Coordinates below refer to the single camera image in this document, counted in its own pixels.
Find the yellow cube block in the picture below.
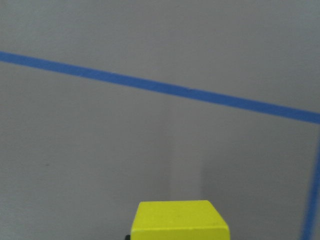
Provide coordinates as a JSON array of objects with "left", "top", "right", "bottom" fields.
[{"left": 130, "top": 200, "right": 231, "bottom": 240}]

